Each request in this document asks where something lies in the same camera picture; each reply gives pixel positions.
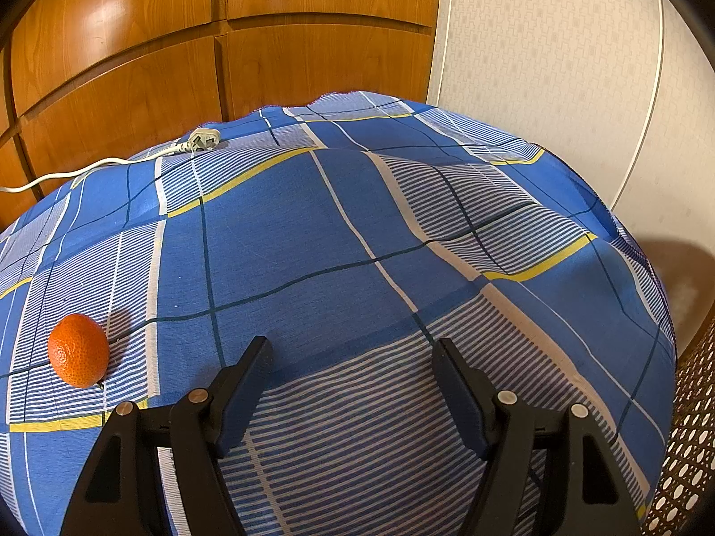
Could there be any blue plaid tablecloth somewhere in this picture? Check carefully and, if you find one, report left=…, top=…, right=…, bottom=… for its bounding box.
left=0, top=89, right=678, bottom=536

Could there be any wooden panel cabinet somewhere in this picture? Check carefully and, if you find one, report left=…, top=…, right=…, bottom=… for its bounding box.
left=0, top=0, right=442, bottom=235

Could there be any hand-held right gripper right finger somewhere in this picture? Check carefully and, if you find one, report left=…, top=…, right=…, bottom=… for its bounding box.
left=432, top=338, right=640, bottom=536

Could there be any large orange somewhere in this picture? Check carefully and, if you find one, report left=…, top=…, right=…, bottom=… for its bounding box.
left=48, top=314, right=110, bottom=389

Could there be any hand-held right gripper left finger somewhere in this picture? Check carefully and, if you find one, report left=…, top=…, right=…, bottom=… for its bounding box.
left=59, top=336, right=274, bottom=536

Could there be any woven rattan chair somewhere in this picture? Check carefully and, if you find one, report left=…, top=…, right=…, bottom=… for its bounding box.
left=651, top=313, right=715, bottom=531

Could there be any white power cable with plug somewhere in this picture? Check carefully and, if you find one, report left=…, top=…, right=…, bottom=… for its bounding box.
left=0, top=128, right=221, bottom=195

